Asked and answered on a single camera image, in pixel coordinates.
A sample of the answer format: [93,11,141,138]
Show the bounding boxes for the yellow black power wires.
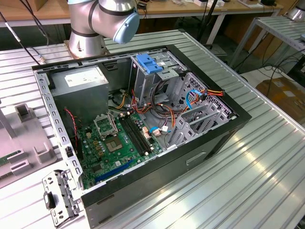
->
[108,89,131,110]

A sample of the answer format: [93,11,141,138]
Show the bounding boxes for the green motherboard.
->
[77,112,164,190]

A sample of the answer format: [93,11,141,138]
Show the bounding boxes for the orange black wire bundle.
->
[130,80,191,131]

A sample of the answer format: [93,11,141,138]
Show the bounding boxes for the grey parts rack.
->
[0,103,60,190]

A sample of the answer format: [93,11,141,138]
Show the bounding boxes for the metal socket cover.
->
[93,113,119,140]

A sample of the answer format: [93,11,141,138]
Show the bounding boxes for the wooden desk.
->
[0,0,285,46]

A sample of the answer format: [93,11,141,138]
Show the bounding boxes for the metal hinged rear bracket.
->
[41,168,84,227]

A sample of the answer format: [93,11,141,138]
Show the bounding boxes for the grey power supply unit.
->
[49,65,110,122]

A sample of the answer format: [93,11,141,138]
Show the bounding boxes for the red black fan wire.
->
[63,107,83,150]

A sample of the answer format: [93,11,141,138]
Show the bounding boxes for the black PC case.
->
[31,44,253,229]

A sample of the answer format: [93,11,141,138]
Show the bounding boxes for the grey optical drive cage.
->
[130,51,189,108]

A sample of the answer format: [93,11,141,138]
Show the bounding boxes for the small white box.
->
[193,0,225,7]

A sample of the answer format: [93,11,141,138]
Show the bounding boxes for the blue plastic drive latch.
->
[136,53,163,74]

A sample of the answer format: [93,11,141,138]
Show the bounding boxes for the blue expansion slot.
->
[94,159,134,184]

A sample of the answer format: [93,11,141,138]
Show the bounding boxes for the CPU socket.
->
[104,135,124,153]

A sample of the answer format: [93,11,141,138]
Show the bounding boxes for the flat cardboard box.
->
[256,76,305,122]

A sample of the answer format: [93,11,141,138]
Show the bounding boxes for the green RAM stick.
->
[0,150,19,166]

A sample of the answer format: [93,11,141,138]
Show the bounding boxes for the blue data wire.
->
[149,90,206,137]

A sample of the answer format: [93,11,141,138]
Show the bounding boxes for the red yellow power wire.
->
[199,87,226,102]

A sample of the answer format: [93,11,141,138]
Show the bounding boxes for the black RAM slot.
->
[124,114,153,155]
[127,113,155,153]
[122,114,150,156]
[119,115,147,157]

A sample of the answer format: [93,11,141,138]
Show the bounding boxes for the grey metal disk bay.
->
[166,71,239,151]

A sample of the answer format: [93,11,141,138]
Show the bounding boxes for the black cable metal plug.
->
[0,0,50,64]

